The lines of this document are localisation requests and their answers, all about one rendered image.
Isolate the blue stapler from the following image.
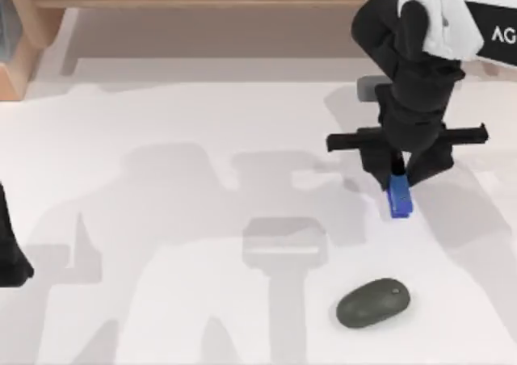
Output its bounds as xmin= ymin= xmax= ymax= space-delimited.
xmin=385 ymin=172 xmax=415 ymax=220

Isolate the dark grey computer mouse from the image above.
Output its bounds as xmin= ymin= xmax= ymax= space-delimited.
xmin=335 ymin=277 xmax=412 ymax=329

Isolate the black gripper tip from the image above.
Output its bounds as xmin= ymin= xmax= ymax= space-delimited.
xmin=0 ymin=182 xmax=36 ymax=290

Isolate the grey-blue cupboard panel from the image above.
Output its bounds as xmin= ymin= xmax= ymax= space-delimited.
xmin=0 ymin=0 xmax=23 ymax=63

